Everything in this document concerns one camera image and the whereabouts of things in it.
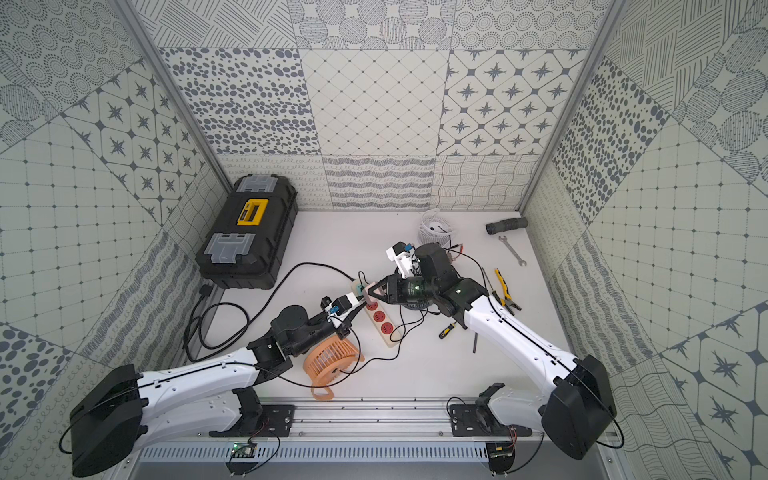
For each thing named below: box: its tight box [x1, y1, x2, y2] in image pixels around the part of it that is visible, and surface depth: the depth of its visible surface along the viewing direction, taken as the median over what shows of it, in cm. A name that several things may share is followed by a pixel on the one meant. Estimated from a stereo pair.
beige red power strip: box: [352, 278, 403, 349], surface depth 90 cm
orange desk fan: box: [303, 336, 365, 401], surface depth 75 cm
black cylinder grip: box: [485, 217, 529, 235], surface depth 116 cm
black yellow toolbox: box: [195, 174, 299, 289], surface depth 95 cm
